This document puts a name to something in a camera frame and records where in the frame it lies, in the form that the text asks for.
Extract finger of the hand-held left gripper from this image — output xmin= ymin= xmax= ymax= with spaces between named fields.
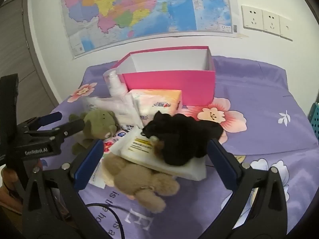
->
xmin=16 ymin=112 xmax=63 ymax=131
xmin=24 ymin=118 xmax=86 ymax=140

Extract blue plastic basket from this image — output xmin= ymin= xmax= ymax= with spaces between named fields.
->
xmin=308 ymin=102 xmax=319 ymax=146

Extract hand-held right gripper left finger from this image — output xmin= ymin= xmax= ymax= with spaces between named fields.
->
xmin=21 ymin=139 xmax=112 ymax=239

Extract yellow-white small box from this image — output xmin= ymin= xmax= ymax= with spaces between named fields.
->
xmin=110 ymin=126 xmax=207 ymax=181

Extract soft tissue pack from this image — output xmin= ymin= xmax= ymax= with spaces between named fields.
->
xmin=131 ymin=89 xmax=183 ymax=127

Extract white spray bottle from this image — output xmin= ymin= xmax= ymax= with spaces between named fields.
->
xmin=103 ymin=70 xmax=131 ymax=102

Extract black cable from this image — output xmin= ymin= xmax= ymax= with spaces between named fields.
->
xmin=86 ymin=203 xmax=125 ymax=239

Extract white wall socket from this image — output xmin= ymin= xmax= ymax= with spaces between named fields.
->
xmin=262 ymin=10 xmax=281 ymax=36
xmin=241 ymin=5 xmax=264 ymax=32

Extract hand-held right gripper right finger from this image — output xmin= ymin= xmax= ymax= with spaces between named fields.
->
xmin=199 ymin=138 xmax=292 ymax=239

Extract green teddy bear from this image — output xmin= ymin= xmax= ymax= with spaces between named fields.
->
xmin=68 ymin=108 xmax=119 ymax=156

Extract pink cardboard box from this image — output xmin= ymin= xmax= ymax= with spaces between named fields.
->
xmin=110 ymin=46 xmax=216 ymax=107

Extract white wall switch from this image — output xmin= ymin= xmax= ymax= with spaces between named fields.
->
xmin=279 ymin=15 xmax=294 ymax=42

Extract black plush toy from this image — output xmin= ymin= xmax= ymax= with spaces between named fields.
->
xmin=142 ymin=111 xmax=223 ymax=166

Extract purple floral bedsheet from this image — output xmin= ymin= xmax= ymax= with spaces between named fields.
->
xmin=37 ymin=55 xmax=319 ymax=239

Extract colourful wall map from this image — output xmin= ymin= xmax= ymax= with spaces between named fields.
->
xmin=58 ymin=0 xmax=241 ymax=59

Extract small flat packet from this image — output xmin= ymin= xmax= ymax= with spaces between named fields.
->
xmin=88 ymin=158 xmax=106 ymax=188

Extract translucent plastic packet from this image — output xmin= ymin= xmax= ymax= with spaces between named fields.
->
xmin=82 ymin=96 xmax=140 ymax=126

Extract pink floral tissue packet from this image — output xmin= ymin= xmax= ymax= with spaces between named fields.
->
xmin=101 ymin=126 xmax=136 ymax=158

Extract person's left hand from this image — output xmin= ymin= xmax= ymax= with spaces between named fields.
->
xmin=0 ymin=166 xmax=24 ymax=213

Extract brown door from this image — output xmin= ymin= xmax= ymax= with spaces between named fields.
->
xmin=0 ymin=0 xmax=59 ymax=110

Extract beige teddy bear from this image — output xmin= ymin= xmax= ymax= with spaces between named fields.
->
xmin=101 ymin=152 xmax=180 ymax=213

